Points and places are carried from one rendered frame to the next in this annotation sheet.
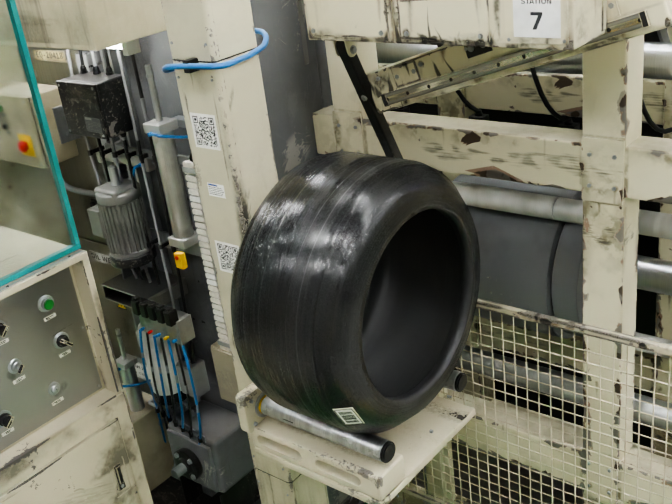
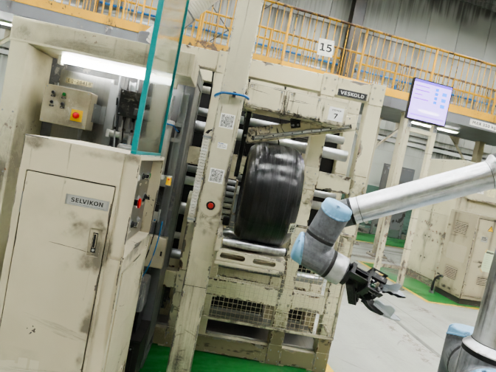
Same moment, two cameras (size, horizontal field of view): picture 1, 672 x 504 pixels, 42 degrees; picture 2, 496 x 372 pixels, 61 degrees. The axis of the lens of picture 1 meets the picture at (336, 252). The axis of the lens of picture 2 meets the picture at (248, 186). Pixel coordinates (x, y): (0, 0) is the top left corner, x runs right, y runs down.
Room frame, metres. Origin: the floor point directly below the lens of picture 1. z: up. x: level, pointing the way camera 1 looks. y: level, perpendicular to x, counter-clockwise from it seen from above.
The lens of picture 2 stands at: (0.07, 1.67, 1.31)
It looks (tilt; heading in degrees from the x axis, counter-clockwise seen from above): 3 degrees down; 315
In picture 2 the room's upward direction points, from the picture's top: 11 degrees clockwise
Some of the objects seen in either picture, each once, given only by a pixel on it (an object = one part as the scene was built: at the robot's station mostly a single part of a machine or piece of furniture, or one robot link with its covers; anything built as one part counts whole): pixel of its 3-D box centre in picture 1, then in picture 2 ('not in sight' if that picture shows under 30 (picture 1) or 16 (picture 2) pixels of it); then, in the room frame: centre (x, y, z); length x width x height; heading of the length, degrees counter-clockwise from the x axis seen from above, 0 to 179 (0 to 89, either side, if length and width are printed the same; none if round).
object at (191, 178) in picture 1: (216, 257); (199, 178); (1.82, 0.27, 1.19); 0.05 x 0.04 x 0.48; 138
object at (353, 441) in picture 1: (322, 426); (253, 246); (1.52, 0.08, 0.90); 0.35 x 0.05 x 0.05; 48
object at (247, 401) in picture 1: (301, 371); (219, 235); (1.75, 0.12, 0.90); 0.40 x 0.03 x 0.10; 138
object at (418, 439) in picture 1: (365, 429); (247, 259); (1.63, -0.01, 0.80); 0.37 x 0.36 x 0.02; 138
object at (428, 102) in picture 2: not in sight; (429, 102); (2.55, -3.94, 2.60); 0.60 x 0.05 x 0.55; 57
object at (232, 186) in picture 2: not in sight; (218, 200); (2.06, -0.10, 1.05); 0.20 x 0.15 x 0.30; 48
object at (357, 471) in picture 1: (325, 450); (250, 258); (1.52, 0.08, 0.83); 0.36 x 0.09 x 0.06; 48
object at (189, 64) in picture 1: (215, 52); (232, 95); (1.78, 0.19, 1.66); 0.19 x 0.19 x 0.06; 48
